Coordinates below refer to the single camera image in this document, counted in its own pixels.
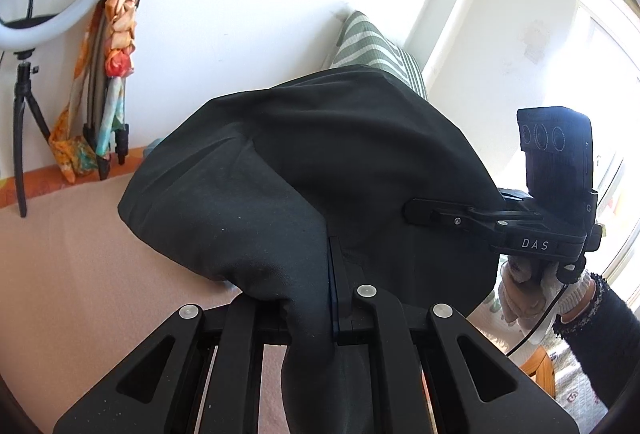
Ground dark grey pants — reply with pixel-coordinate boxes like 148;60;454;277
118;67;501;433

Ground right dark sleeve forearm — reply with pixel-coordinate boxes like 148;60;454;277
553;272;639;408

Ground right white gloved hand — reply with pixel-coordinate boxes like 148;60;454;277
498;256;596;332

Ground green striped white cushion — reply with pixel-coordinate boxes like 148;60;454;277
322;10;427;99

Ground pink fleece blanket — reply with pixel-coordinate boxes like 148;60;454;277
0;170;296;434

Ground folded grey tripod stand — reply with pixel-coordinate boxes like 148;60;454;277
82;0;140;180

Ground orange floral scarf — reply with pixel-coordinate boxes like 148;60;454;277
48;0;140;185

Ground black mini tripod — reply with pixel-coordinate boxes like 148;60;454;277
12;48;51;218

